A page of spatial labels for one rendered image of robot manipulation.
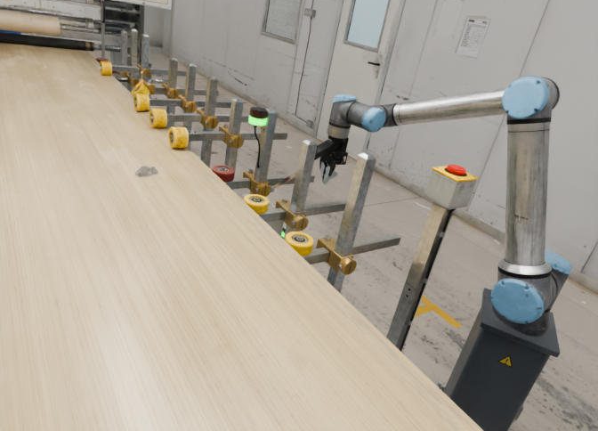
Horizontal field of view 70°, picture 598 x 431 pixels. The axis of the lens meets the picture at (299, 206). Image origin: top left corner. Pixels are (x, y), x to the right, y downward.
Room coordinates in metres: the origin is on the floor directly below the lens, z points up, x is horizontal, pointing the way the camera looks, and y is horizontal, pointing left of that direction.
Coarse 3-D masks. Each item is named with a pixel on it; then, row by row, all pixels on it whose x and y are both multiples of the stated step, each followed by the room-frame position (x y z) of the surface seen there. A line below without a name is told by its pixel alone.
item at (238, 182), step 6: (234, 180) 1.45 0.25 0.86; (240, 180) 1.46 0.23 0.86; (246, 180) 1.47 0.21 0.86; (270, 180) 1.53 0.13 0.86; (276, 180) 1.55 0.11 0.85; (294, 180) 1.60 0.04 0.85; (312, 180) 1.66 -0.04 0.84; (234, 186) 1.44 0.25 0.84; (240, 186) 1.45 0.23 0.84; (246, 186) 1.47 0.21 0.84
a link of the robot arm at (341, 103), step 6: (336, 96) 1.71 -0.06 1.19; (342, 96) 1.69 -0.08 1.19; (348, 96) 1.71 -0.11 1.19; (354, 96) 1.73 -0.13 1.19; (336, 102) 1.70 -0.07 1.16; (342, 102) 1.69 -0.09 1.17; (348, 102) 1.68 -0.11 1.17; (336, 108) 1.69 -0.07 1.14; (342, 108) 1.68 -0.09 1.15; (330, 114) 1.72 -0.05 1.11; (336, 114) 1.69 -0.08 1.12; (342, 114) 1.68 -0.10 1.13; (330, 120) 1.71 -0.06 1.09; (336, 120) 1.69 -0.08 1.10; (342, 120) 1.69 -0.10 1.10; (336, 126) 1.69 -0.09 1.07; (342, 126) 1.69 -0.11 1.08; (348, 126) 1.70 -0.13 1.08
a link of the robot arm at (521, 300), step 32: (512, 96) 1.28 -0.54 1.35; (544, 96) 1.24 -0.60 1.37; (512, 128) 1.28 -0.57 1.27; (544, 128) 1.25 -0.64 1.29; (512, 160) 1.26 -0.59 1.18; (544, 160) 1.23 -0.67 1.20; (512, 192) 1.24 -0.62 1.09; (544, 192) 1.21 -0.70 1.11; (512, 224) 1.21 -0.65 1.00; (544, 224) 1.20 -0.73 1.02; (512, 256) 1.19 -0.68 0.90; (544, 256) 1.18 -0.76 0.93; (512, 288) 1.13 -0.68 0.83; (544, 288) 1.13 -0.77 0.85; (512, 320) 1.11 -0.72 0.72
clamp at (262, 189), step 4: (244, 172) 1.52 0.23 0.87; (244, 176) 1.52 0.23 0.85; (248, 176) 1.49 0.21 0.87; (252, 176) 1.49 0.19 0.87; (252, 180) 1.47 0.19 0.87; (252, 184) 1.47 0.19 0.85; (256, 184) 1.44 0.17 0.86; (260, 184) 1.44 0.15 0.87; (264, 184) 1.44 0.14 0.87; (268, 184) 1.47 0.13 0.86; (248, 188) 1.48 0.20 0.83; (252, 188) 1.46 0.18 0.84; (256, 188) 1.44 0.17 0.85; (260, 188) 1.43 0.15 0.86; (264, 188) 1.44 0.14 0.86; (268, 188) 1.45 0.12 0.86; (256, 192) 1.44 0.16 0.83; (260, 192) 1.43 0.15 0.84; (264, 192) 1.44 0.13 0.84; (268, 192) 1.45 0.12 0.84; (264, 196) 1.44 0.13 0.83
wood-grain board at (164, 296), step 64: (0, 64) 2.31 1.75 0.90; (64, 64) 2.62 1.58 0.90; (0, 128) 1.40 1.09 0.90; (64, 128) 1.53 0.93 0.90; (128, 128) 1.67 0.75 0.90; (0, 192) 0.97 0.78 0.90; (64, 192) 1.04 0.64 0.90; (128, 192) 1.11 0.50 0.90; (192, 192) 1.19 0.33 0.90; (0, 256) 0.71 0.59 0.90; (64, 256) 0.76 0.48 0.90; (128, 256) 0.80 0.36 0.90; (192, 256) 0.85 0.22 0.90; (256, 256) 0.91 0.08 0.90; (0, 320) 0.55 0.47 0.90; (64, 320) 0.58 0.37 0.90; (128, 320) 0.61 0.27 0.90; (192, 320) 0.64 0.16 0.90; (256, 320) 0.68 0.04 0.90; (320, 320) 0.72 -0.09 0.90; (0, 384) 0.43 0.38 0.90; (64, 384) 0.45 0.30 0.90; (128, 384) 0.47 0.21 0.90; (192, 384) 0.50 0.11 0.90; (256, 384) 0.52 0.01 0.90; (320, 384) 0.55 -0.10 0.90; (384, 384) 0.58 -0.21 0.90
